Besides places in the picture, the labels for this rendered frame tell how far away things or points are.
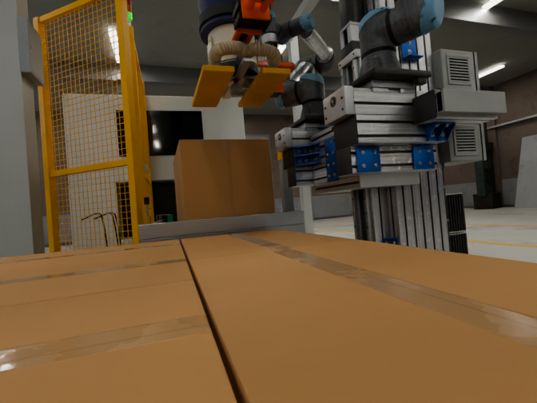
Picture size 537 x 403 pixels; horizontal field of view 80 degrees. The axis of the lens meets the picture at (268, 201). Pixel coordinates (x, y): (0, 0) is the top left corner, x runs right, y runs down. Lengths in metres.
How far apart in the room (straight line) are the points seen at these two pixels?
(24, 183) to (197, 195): 1.08
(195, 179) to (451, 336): 1.22
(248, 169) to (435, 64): 0.91
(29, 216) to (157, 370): 1.94
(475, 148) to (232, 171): 1.03
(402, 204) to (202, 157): 0.84
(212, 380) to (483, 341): 0.17
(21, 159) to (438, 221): 2.09
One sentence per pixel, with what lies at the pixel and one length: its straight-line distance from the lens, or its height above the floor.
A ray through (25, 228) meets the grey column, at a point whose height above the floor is 0.63.
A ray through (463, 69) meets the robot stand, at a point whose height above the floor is 1.15.
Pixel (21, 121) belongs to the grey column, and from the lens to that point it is 2.22.
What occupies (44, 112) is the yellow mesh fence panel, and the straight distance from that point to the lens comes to 2.78.
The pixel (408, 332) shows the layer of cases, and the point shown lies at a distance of 0.26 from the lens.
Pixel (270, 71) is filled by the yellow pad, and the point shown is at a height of 1.07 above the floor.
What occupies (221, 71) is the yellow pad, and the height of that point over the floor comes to 1.07.
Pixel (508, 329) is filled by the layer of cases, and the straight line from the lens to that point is 0.28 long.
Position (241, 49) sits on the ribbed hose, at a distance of 1.09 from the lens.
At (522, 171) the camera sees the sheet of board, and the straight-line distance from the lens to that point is 12.03.
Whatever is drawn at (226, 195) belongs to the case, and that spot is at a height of 0.70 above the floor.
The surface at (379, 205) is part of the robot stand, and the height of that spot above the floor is 0.61.
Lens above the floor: 0.64
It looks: 1 degrees up
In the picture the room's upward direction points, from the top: 5 degrees counter-clockwise
